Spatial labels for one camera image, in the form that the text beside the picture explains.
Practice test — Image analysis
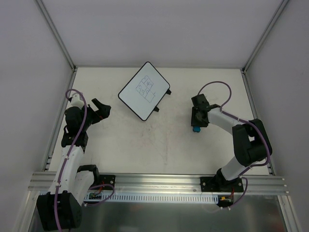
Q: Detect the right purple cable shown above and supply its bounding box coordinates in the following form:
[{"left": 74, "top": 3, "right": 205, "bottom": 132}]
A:
[{"left": 197, "top": 81, "right": 271, "bottom": 211}]

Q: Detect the aluminium mounting rail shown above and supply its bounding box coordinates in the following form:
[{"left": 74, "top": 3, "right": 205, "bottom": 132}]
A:
[{"left": 28, "top": 172, "right": 290, "bottom": 195}]

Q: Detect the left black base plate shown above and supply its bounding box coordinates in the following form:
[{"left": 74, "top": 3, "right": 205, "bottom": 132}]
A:
[{"left": 97, "top": 174, "right": 116, "bottom": 191}]

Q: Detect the left aluminium frame post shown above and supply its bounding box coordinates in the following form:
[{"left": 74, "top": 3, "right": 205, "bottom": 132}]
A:
[{"left": 33, "top": 0, "right": 77, "bottom": 71}]

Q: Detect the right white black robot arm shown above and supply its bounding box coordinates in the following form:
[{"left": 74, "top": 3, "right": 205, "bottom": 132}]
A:
[{"left": 191, "top": 94, "right": 272, "bottom": 191}]

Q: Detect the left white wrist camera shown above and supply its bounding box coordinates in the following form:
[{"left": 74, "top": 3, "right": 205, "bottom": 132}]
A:
[{"left": 69, "top": 93, "right": 84, "bottom": 109}]

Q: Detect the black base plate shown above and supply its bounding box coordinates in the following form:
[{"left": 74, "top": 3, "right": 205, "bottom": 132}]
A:
[
  {"left": 97, "top": 174, "right": 116, "bottom": 191},
  {"left": 200, "top": 176, "right": 244, "bottom": 193}
]

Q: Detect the small black-framed whiteboard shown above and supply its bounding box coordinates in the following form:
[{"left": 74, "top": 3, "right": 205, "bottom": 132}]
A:
[{"left": 118, "top": 61, "right": 171, "bottom": 121}]

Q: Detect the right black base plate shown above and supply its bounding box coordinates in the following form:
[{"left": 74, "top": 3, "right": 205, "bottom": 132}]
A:
[{"left": 200, "top": 176, "right": 244, "bottom": 193}]

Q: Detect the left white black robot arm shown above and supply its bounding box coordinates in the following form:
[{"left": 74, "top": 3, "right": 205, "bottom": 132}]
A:
[{"left": 36, "top": 98, "right": 111, "bottom": 232}]

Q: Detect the aluminium frame post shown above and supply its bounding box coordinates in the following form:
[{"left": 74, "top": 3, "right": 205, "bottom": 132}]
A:
[
  {"left": 33, "top": 0, "right": 77, "bottom": 71},
  {"left": 242, "top": 0, "right": 290, "bottom": 73}
]

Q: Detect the blue whiteboard eraser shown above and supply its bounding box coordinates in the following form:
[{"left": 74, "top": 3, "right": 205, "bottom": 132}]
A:
[{"left": 193, "top": 126, "right": 201, "bottom": 133}]

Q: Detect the right aluminium frame post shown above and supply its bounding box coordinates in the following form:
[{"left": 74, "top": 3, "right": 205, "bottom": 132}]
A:
[{"left": 242, "top": 0, "right": 290, "bottom": 73}]

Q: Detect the white slotted cable duct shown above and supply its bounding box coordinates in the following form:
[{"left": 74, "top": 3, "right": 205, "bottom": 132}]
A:
[{"left": 77, "top": 190, "right": 219, "bottom": 204}]

